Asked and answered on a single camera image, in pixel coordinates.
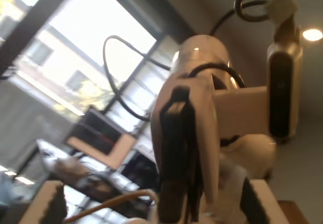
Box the yellow network cable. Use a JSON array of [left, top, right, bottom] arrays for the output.
[[64, 189, 158, 222]]

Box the open brown box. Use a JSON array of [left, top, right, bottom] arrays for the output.
[[65, 107, 138, 171]]

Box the round ceiling lamp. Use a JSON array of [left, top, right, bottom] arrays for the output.
[[302, 28, 323, 42]]

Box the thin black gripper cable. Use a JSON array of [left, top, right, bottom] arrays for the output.
[[186, 62, 246, 89]]

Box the arm camera bar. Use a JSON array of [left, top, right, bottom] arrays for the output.
[[213, 19, 304, 144]]

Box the grey looping cable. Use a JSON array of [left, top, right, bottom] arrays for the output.
[[102, 34, 173, 122]]

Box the thick dark arm cable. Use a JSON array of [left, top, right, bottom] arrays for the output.
[[209, 0, 281, 37]]

